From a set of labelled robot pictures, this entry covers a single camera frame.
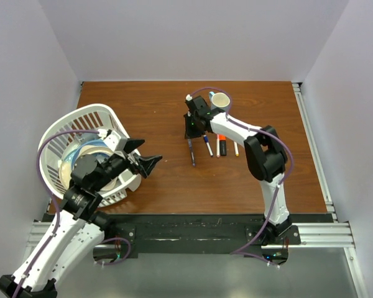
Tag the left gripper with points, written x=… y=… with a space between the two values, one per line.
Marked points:
x=145 y=163

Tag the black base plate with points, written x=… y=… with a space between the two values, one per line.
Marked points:
x=180 y=233

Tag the white purple-tip pen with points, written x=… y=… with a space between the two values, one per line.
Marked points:
x=205 y=138

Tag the white pink-tip pen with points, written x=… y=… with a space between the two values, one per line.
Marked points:
x=217 y=146

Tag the white yellow pen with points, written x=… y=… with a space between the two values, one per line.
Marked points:
x=236 y=150

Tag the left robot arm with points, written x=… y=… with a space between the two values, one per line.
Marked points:
x=59 y=223

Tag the black orange highlighter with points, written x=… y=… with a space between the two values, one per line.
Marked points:
x=222 y=145

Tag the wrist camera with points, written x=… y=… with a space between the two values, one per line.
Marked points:
x=115 y=141
x=188 y=99

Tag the light blue mug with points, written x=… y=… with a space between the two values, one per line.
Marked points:
x=219 y=100

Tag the purple pen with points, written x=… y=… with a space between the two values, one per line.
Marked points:
x=193 y=161

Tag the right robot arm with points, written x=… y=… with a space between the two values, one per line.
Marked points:
x=266 y=156

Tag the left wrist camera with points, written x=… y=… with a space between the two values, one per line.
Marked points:
x=115 y=141

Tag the white laundry basket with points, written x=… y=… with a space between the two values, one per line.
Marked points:
x=65 y=139

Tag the stacked plates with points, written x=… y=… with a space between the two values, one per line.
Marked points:
x=96 y=148

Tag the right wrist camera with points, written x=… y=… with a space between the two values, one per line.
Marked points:
x=188 y=99

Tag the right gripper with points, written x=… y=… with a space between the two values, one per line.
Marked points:
x=189 y=133

